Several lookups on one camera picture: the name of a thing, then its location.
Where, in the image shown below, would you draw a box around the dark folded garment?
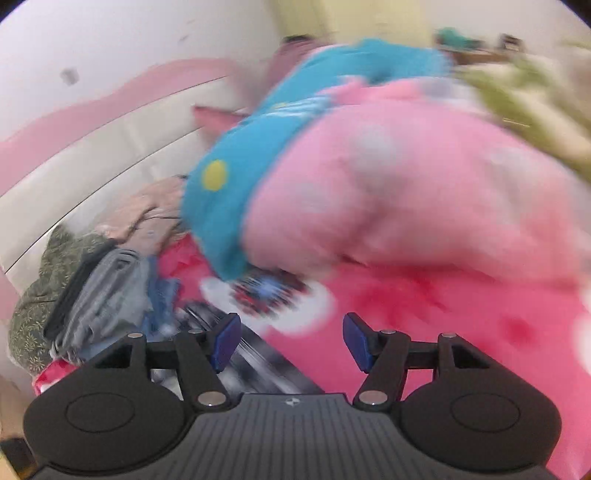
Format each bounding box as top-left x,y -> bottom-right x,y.
44,249 -> 121,342

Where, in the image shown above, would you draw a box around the pale pink crumpled clothes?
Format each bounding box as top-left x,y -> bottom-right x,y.
99,178 -> 188,252

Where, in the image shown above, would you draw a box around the pink floral duvet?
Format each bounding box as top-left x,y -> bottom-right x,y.
242,76 -> 591,287

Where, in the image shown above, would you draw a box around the pale yellow wardrobe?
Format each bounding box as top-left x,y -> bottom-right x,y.
268,0 -> 435,47

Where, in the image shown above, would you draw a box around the grey folded garment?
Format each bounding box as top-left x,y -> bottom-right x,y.
51,249 -> 155,361

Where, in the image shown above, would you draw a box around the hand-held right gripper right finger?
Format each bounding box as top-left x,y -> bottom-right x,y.
342,312 -> 490,411

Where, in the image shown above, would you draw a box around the green patterned pillow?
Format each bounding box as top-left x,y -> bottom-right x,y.
9,224 -> 112,372

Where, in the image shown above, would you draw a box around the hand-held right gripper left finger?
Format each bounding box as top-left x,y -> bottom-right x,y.
95,312 -> 243,411

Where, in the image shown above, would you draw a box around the black white plaid pants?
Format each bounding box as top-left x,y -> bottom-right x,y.
152,302 -> 324,398

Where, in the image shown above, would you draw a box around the white pink padded headboard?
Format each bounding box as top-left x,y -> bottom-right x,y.
0,58 -> 273,296

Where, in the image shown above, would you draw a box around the blue folded jeans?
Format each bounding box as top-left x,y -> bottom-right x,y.
141,277 -> 185,342

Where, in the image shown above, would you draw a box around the green cream fleece blanket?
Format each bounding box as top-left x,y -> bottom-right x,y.
462,39 -> 591,181

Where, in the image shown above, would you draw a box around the pink pillow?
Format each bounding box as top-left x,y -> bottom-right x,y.
193,105 -> 250,134

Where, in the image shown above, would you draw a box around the pink floral bed blanket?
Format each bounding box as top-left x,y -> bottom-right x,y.
34,233 -> 591,480

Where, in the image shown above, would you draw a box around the teal cloth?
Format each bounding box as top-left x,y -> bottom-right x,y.
436,27 -> 481,49

